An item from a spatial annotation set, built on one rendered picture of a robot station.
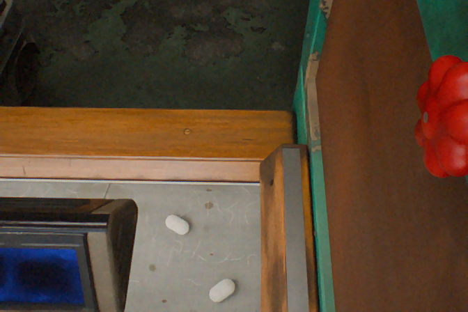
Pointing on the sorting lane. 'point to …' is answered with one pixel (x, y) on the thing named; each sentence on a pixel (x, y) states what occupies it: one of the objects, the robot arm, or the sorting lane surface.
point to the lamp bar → (65, 253)
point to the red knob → (444, 118)
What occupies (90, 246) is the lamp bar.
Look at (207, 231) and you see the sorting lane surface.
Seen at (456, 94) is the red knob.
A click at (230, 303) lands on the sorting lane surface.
